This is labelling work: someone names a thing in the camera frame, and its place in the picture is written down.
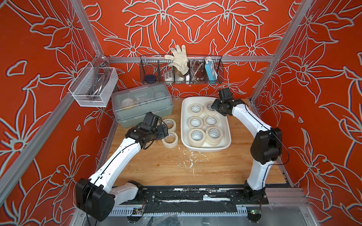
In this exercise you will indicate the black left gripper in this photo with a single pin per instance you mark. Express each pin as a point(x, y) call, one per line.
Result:
point(160, 128)

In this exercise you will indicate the white wire basket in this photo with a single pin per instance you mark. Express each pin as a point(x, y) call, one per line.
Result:
point(93, 88)

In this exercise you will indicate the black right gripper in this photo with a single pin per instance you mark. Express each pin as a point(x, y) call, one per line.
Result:
point(215, 104)

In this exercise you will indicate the beige tape roll three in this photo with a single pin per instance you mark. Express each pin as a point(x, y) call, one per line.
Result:
point(195, 122)

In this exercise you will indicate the white plastic tray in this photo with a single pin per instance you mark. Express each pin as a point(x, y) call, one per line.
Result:
point(203, 129)

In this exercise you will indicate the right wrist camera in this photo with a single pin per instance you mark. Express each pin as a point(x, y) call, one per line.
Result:
point(225, 95)

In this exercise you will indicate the blue box in basket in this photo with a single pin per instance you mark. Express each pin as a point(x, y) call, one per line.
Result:
point(210, 70)

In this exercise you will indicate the white power strip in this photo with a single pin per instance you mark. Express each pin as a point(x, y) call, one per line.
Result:
point(169, 75)

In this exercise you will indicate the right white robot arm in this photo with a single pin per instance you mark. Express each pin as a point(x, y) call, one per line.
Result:
point(265, 149)

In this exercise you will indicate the beige tape roll one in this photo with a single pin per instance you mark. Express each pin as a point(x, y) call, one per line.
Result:
point(170, 123)

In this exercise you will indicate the beige tape roll eight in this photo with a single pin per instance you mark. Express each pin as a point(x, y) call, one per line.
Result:
point(196, 137)

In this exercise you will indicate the beige tape roll five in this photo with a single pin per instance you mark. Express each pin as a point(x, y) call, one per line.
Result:
point(195, 110)

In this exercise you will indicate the grey lidded storage box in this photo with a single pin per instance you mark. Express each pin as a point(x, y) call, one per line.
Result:
point(130, 106)

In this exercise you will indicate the beige tape roll four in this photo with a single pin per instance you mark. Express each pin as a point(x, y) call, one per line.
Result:
point(210, 120)

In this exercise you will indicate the black wire basket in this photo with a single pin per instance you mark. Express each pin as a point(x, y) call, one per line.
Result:
point(193, 69)

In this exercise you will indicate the beige tape roll two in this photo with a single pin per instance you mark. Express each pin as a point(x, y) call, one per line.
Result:
point(214, 135)

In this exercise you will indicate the white work glove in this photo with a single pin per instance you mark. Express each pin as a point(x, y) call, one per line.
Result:
point(178, 59)

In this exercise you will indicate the dark blue round lid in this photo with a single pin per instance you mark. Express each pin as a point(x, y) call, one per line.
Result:
point(149, 79)

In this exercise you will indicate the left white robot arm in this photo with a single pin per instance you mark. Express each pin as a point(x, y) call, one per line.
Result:
point(95, 195)

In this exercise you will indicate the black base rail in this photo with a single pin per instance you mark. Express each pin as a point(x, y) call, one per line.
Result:
point(198, 199)

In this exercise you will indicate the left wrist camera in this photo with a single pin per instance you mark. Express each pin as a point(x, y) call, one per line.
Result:
point(150, 122)

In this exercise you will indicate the beige tape roll seven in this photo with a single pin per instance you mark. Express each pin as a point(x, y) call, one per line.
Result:
point(171, 140)

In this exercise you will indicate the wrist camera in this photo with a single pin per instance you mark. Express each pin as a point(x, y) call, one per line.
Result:
point(225, 95)
point(150, 122)

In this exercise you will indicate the beige tape roll six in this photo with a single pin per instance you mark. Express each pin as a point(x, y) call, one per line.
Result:
point(208, 110)

